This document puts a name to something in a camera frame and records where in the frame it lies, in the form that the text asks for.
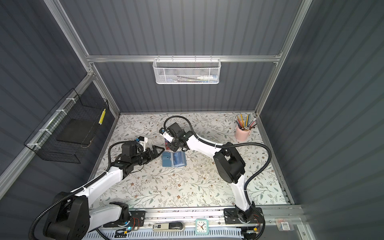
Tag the coloured pencils in cup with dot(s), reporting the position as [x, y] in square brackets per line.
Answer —
[246, 122]

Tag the left wrist camera white housing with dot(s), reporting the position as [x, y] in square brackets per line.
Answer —
[143, 141]

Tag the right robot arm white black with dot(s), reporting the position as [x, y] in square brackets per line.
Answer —
[230, 165]

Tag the black flat pad in basket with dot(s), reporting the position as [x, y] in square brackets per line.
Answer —
[76, 132]

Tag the floral patterned table mat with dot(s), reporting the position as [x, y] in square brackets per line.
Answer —
[197, 184]

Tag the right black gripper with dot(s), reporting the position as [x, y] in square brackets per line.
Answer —
[170, 145]

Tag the pens in white basket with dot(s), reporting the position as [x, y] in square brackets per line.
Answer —
[203, 79]

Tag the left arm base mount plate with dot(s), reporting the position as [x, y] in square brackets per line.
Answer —
[134, 219]

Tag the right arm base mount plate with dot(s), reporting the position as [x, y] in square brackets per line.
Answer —
[236, 216]

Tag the pink pencil cup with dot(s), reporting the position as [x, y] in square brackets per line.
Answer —
[242, 135]

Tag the black wire wall basket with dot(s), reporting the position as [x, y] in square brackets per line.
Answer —
[81, 107]

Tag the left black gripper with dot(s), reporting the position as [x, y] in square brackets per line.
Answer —
[155, 154]

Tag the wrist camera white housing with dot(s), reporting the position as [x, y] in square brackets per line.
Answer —
[143, 141]
[166, 135]

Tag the right wrist camera white housing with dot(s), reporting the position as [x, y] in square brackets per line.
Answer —
[166, 135]

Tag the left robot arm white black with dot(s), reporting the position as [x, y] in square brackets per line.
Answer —
[70, 217]

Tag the white wire mesh basket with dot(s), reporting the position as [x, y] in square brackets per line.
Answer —
[166, 72]

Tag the small teal desk clock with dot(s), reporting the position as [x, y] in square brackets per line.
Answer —
[202, 227]

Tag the silver black device on rail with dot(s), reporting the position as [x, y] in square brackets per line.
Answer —
[169, 227]

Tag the small clear packet with label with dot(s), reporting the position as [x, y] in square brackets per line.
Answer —
[284, 225]

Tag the yellow tag on basket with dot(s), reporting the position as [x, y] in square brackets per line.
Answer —
[102, 116]

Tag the blue leather card holder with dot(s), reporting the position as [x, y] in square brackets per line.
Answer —
[167, 159]

